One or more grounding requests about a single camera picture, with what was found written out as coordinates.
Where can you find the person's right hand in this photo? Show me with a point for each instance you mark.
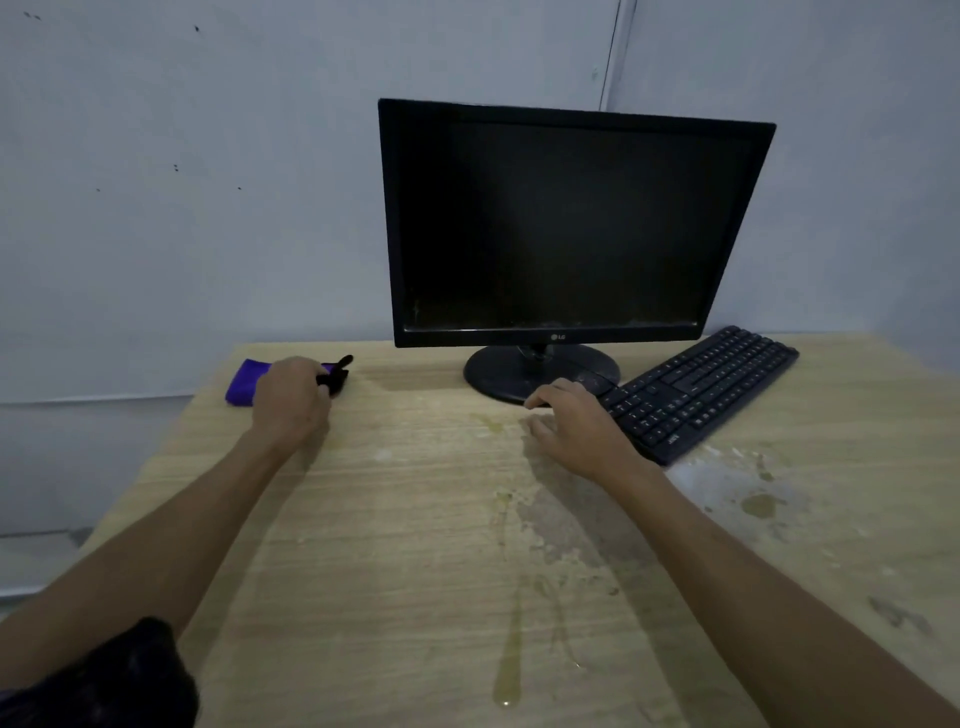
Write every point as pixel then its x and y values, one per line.
pixel 589 435

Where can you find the person's left hand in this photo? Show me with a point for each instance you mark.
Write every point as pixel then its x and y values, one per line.
pixel 289 405

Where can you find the purple grey cleaning cloth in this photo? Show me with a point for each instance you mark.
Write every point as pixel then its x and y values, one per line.
pixel 241 382

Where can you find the black keyboard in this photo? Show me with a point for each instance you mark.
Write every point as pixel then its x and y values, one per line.
pixel 705 390

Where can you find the person's left forearm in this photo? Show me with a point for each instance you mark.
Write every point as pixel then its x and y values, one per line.
pixel 135 555

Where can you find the person's right forearm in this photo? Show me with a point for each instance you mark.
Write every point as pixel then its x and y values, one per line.
pixel 787 615

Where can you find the light wooden table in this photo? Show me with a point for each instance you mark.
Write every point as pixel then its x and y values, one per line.
pixel 412 540

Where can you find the black computer monitor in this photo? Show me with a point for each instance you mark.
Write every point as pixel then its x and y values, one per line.
pixel 562 225

